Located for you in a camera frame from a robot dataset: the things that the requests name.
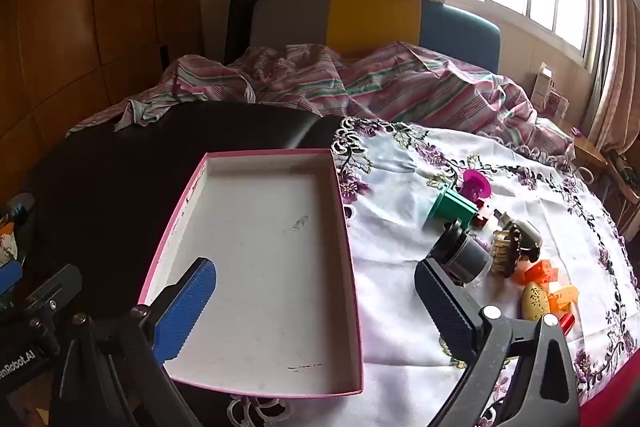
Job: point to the grey yellow blue headboard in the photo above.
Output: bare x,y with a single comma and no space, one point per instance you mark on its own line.
370,19

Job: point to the pink-rimmed white tray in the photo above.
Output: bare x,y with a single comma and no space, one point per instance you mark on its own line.
260,257

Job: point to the magenta plastic spool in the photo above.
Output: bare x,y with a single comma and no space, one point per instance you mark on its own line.
475,184

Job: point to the yellow carved oval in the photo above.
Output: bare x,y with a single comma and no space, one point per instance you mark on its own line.
535,302

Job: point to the floral white tablecloth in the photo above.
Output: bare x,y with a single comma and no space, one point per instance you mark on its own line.
390,227

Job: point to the striped pink blanket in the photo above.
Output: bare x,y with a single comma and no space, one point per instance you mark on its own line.
400,82

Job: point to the black grey cylinder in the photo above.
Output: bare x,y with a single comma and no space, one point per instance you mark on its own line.
465,257

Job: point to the red metallic cylinder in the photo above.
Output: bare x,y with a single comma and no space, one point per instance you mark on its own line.
566,323

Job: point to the small orange plastic piece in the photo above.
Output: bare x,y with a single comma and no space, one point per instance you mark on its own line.
565,296

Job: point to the wooden nightstand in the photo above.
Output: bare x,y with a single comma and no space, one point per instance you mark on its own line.
587,152

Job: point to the red plastic block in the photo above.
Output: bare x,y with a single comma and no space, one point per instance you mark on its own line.
484,216

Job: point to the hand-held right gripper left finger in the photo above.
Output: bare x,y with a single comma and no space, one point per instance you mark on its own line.
185,302

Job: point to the white carton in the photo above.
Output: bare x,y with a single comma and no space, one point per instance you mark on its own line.
542,82

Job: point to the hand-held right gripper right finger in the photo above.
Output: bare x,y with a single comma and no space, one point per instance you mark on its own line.
445,307

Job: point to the orange holed block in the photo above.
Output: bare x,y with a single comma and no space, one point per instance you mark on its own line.
540,271

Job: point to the wooden wardrobe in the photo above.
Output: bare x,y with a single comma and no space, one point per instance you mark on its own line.
75,32

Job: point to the beige side curtain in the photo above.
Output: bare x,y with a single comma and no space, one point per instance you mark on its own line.
620,72

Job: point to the green plastic spool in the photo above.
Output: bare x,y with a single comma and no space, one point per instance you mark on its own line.
450,207

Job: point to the pink carton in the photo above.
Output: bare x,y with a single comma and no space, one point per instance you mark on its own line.
559,103

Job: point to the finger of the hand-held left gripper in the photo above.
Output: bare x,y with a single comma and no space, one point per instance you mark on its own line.
10,274
20,209

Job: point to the red bed cover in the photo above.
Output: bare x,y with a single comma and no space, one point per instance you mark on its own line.
615,397

